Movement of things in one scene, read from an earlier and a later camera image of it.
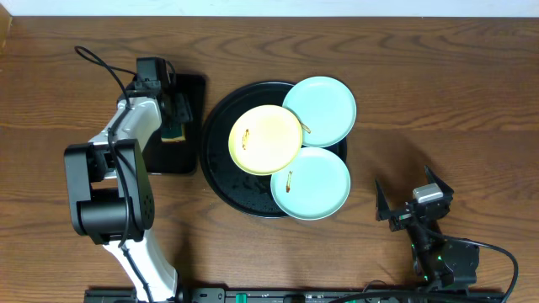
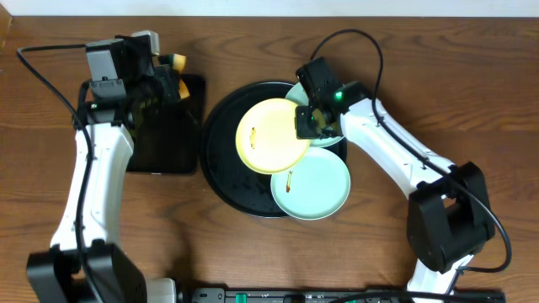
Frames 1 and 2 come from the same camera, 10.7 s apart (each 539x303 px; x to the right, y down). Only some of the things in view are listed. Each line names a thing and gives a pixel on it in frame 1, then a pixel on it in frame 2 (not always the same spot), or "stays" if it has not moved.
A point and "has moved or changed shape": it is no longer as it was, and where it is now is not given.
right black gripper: x=383 y=212 → x=301 y=130
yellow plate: x=265 y=140 has moved or changed shape
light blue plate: x=316 y=188 stays
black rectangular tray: x=180 y=157 stays
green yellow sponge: x=173 y=134 → x=178 y=61
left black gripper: x=180 y=111 → x=167 y=80
